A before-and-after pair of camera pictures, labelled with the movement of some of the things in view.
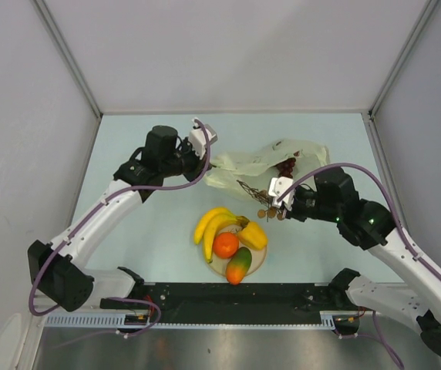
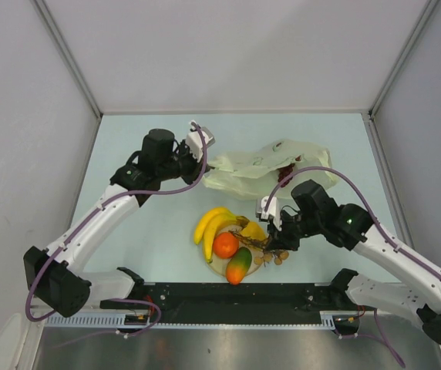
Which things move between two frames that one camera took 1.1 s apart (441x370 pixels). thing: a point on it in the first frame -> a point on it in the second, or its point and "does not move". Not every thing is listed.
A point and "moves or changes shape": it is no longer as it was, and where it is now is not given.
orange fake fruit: x=225 y=244 does not move
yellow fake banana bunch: x=209 y=225 does not move
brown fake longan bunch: x=263 y=196 moves or changes shape
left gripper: x=199 y=166 does not move
